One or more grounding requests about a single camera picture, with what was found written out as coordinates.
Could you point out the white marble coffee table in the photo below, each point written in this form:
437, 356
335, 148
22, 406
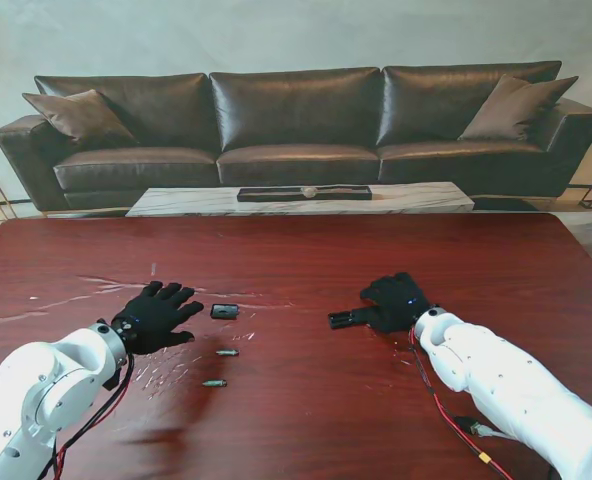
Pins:
186, 200

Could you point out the green AAA battery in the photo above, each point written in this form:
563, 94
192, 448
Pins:
227, 353
215, 383

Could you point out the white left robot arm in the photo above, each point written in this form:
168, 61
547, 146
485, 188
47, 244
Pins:
51, 380

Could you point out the dark brown leather sofa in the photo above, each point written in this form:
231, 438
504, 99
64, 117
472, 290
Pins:
296, 115

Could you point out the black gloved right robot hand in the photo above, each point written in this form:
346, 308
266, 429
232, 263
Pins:
398, 305

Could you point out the brown throw cushion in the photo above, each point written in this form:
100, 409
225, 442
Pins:
516, 110
76, 117

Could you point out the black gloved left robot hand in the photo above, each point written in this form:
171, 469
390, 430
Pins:
153, 320

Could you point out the black decorative tray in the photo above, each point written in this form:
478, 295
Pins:
276, 195

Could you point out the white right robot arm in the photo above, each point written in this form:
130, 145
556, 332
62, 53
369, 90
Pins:
501, 385

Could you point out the clear glass ball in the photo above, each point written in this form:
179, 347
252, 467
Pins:
309, 192

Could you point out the black remote control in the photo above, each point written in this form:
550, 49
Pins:
340, 320

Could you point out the black battery cover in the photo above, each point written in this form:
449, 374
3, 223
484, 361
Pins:
224, 311

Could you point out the gold metal side table frame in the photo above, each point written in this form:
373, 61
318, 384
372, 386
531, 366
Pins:
6, 202

